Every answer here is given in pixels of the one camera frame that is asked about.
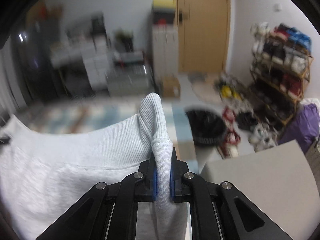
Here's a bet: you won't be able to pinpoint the black round basket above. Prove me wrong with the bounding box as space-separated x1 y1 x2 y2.
185 109 227 147

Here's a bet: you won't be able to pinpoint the checkered bed sheet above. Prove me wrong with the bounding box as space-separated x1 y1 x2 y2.
17 100 196 164

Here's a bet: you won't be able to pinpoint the white drawer desk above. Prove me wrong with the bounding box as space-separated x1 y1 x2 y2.
50 35 114 90

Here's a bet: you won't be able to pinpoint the grey bed frame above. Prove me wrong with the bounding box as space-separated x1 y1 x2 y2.
201 141 319 239

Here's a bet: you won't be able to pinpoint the purple bag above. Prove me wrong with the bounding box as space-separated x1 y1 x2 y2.
278 103 319 154

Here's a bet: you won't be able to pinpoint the light grey sweatshirt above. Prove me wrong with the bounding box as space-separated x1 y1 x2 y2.
1 93 187 239

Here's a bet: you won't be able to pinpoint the stacked shoeboxes on cabinet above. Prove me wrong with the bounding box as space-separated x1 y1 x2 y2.
152 0 176 25

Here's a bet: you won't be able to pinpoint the dark plant bouquet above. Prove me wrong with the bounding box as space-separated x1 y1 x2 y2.
115 29 134 52

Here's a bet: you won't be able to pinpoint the wooden shoe rack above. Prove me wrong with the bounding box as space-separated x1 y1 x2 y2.
249 22 313 126

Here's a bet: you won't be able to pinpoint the wooden door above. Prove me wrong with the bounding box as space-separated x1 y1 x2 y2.
177 0 230 73

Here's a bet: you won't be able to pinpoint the white tall cabinet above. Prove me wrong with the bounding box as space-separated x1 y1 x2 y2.
152 25 179 92

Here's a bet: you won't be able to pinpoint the black red shoebox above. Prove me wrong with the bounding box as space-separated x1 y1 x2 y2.
113 51 144 67

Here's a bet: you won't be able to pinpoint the cardboard box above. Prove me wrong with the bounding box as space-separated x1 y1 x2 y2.
161 76 181 98

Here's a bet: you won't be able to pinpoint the silver suitcase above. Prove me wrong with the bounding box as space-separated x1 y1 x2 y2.
106 64 155 97

